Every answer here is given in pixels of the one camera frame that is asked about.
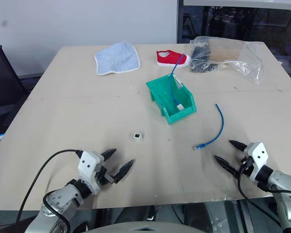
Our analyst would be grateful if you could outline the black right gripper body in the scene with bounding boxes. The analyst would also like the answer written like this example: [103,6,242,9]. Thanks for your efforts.
[238,156,255,176]

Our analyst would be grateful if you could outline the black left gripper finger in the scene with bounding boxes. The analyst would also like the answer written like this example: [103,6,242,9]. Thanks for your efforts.
[112,159,136,184]
[100,148,118,161]

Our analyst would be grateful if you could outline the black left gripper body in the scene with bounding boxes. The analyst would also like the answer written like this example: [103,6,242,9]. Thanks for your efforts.
[95,166,115,188]

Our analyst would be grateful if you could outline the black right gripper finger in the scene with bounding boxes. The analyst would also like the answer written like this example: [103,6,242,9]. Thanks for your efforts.
[213,155,241,178]
[228,139,248,152]

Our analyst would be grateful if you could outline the grey rounded robot body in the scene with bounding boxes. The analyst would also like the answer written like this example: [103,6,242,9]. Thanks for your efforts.
[89,219,202,233]

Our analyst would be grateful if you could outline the green plastic storage bin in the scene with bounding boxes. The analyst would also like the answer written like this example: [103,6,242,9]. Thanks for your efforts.
[145,74,197,126]

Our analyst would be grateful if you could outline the clear plastic bag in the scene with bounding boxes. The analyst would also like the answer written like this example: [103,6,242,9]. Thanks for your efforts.
[189,35,263,85]

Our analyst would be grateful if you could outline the clear label card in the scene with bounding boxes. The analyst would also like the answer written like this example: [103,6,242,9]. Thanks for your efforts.
[173,75,184,91]

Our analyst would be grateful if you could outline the black items in bag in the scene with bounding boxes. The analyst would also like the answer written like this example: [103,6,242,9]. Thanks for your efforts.
[190,41,224,73]

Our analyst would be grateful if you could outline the brown cardboard piece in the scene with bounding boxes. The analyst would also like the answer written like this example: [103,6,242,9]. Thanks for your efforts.
[210,43,241,62]

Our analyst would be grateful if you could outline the light blue striped cloth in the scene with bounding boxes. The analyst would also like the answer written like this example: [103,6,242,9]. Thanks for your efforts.
[94,41,142,76]

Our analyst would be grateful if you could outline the red canvas shoe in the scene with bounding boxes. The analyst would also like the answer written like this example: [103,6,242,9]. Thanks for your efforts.
[156,50,192,69]

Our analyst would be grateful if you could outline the black mesh office chair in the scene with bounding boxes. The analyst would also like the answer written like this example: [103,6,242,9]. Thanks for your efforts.
[0,44,30,156]

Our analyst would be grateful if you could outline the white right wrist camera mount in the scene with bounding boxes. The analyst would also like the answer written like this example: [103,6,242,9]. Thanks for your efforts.
[245,142,269,182]

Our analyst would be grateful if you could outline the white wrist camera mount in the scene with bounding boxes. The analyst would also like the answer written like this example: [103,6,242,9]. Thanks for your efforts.
[77,150,105,195]
[245,142,269,182]

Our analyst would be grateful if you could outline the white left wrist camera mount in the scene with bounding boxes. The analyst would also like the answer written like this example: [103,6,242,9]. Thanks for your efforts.
[77,150,105,195]

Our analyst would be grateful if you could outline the blue ethernet cable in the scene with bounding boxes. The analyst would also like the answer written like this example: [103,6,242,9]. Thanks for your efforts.
[193,103,226,151]

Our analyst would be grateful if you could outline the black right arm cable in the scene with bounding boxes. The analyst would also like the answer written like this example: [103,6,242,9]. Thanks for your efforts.
[237,166,286,229]

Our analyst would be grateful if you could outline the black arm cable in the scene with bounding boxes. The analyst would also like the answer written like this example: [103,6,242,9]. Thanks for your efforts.
[16,149,83,225]
[237,166,286,229]

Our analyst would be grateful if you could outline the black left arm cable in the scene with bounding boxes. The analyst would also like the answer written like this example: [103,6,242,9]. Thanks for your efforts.
[16,149,83,225]

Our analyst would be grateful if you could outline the blue cable with white connector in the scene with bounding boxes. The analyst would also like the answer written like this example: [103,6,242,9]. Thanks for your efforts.
[168,53,185,111]

